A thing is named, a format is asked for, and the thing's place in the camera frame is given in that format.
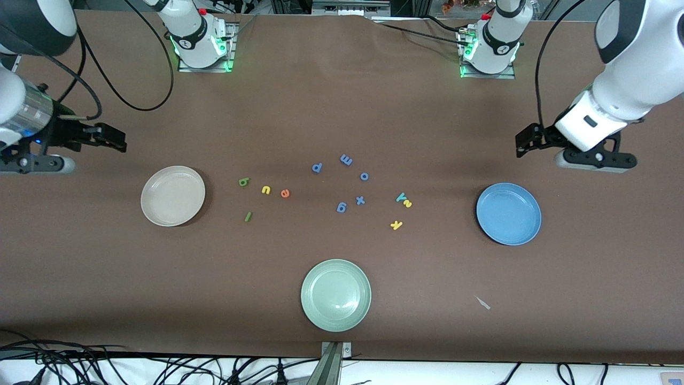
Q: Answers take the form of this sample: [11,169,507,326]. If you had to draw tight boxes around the long looping black cable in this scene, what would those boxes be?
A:
[77,0,175,112]

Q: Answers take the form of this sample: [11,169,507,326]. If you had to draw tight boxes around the thin black table cable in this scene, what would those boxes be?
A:
[372,20,464,41]

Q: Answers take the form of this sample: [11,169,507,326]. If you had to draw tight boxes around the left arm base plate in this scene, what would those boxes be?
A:
[457,27,516,80]

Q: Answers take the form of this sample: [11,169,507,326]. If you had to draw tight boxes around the pale green plate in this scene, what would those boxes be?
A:
[300,259,372,333]

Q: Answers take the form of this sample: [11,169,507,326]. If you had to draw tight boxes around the beige brown plate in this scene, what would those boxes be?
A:
[141,166,206,227]

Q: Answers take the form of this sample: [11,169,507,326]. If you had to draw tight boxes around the blue plate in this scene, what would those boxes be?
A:
[476,183,542,246]

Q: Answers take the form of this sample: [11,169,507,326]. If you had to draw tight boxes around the silver aluminium frame bar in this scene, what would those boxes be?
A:
[312,0,391,17]

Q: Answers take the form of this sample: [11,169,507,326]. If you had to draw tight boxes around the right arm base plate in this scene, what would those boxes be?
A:
[178,21,237,73]

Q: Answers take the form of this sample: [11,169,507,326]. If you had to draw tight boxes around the tangled black floor cables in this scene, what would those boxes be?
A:
[0,330,321,385]

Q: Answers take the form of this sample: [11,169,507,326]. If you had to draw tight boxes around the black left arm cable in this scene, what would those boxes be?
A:
[535,0,587,128]

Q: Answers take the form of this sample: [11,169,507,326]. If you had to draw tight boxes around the brown table cover mat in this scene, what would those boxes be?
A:
[0,10,684,365]

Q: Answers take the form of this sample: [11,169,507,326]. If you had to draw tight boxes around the aluminium profile beam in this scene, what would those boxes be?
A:
[306,342,344,385]

